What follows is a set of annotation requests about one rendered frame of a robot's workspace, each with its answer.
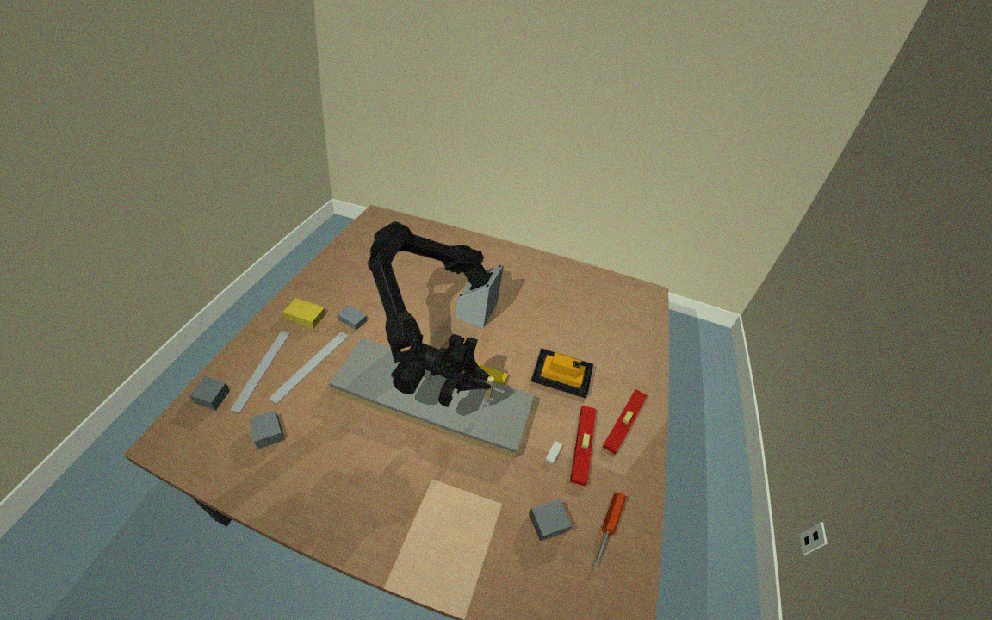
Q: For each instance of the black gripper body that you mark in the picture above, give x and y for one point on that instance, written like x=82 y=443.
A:
x=453 y=380

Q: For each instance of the long red flat bar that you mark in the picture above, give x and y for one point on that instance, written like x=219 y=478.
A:
x=625 y=421
x=583 y=447

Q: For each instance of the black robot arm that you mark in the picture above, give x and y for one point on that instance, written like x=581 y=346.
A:
x=401 y=327

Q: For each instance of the grey flat strip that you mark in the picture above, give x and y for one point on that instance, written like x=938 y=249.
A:
x=302 y=373
x=259 y=372

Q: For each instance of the orange-handled awl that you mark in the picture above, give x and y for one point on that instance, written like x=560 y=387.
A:
x=612 y=519

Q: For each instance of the tan handled awl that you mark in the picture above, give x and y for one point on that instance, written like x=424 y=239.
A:
x=488 y=391

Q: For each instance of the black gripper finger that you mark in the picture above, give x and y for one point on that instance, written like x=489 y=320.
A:
x=469 y=382
x=475 y=370

